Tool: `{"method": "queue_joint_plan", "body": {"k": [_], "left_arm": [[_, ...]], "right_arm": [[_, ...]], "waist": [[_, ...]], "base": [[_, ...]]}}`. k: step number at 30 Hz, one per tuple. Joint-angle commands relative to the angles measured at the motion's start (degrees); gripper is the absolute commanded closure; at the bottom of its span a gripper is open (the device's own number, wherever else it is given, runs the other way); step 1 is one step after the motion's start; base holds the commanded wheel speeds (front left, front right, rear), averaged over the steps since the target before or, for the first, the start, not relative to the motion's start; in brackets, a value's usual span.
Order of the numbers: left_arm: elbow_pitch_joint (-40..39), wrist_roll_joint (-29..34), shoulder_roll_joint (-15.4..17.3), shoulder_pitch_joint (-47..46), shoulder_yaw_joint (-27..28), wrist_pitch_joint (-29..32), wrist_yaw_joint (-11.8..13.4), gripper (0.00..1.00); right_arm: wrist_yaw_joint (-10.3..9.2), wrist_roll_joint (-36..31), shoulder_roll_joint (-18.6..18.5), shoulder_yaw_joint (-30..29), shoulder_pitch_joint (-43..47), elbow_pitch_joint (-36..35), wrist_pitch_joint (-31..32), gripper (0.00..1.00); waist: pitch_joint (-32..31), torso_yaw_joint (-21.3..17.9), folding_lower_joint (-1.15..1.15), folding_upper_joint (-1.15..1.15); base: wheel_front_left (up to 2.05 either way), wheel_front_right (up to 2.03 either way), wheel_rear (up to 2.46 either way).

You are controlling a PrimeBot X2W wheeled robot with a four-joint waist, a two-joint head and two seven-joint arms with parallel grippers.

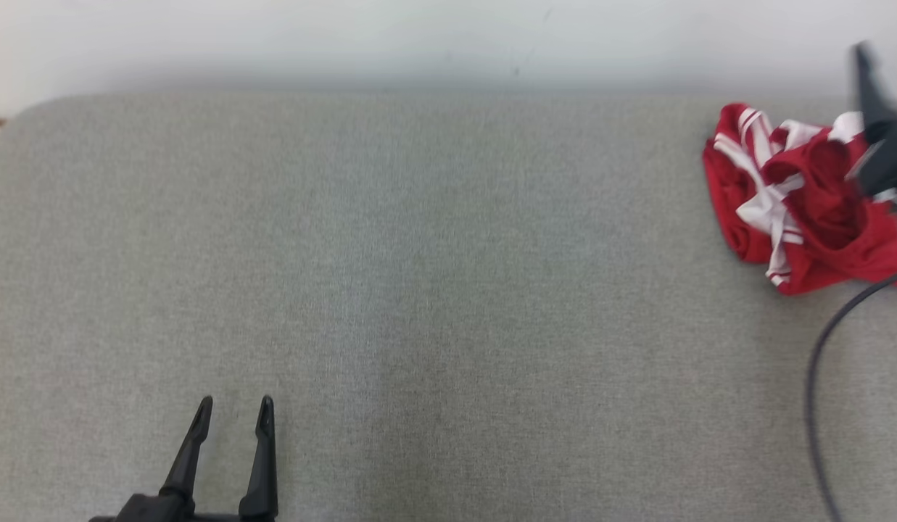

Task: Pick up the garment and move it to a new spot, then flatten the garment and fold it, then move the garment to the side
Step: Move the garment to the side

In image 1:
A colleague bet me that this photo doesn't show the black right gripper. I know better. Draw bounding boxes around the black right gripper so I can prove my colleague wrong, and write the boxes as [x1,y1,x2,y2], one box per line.
[848,41,897,197]

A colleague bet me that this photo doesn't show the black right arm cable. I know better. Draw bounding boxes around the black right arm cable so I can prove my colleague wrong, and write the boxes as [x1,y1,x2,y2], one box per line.
[804,268,897,522]

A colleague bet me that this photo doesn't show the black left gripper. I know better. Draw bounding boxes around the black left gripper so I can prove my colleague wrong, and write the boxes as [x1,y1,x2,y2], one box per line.
[88,395,279,522]

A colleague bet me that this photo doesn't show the red basketball jersey white trim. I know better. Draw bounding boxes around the red basketball jersey white trim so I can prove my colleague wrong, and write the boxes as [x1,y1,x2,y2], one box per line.
[701,101,897,297]

